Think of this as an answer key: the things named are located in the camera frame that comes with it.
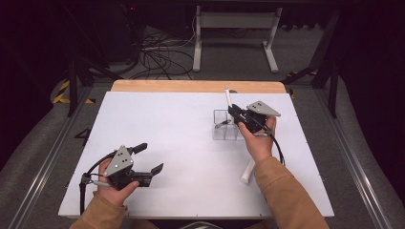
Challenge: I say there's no black metal stand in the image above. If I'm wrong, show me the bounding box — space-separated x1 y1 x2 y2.
65 53 125 117
281 9 342 118

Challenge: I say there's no aluminium floor rail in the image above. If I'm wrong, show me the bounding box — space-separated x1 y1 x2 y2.
8 85 96 229
313 85 393 229

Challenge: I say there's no white pen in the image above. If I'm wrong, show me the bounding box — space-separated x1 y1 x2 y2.
224 89 234 109

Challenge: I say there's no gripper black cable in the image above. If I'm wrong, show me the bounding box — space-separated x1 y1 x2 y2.
251 117 286 167
78 151 117 216

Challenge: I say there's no white board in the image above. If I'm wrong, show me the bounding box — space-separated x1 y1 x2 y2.
57 91 335 220

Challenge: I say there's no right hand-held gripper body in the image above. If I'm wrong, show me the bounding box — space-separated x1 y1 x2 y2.
237 100 282 137

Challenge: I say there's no clear plastic organizer box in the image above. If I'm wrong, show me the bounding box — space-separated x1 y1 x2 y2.
211 109 252 141

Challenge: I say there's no white metal stand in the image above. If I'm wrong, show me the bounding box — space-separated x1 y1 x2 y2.
192 5 284 74

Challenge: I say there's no person's left hand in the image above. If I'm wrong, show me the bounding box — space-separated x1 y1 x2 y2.
95 157 140 208

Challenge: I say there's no wooden table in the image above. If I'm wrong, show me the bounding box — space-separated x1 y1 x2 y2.
110 79 288 94

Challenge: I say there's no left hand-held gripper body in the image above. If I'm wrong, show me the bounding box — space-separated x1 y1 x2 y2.
102 145 154 192

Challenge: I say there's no person's right hand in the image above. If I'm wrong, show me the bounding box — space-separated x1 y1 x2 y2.
238 115 277 165

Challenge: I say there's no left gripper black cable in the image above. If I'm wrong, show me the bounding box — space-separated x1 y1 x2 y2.
78 151 117 216

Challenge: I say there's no bundle of floor cables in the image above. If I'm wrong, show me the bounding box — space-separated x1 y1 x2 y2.
125 12 197 80

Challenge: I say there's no white plastic tube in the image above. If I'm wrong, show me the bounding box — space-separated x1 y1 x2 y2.
240 158 257 184

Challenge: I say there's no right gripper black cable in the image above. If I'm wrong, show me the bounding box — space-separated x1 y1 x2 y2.
251 117 286 167

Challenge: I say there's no black equipment case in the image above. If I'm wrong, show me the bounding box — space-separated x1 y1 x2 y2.
92 3 141 65

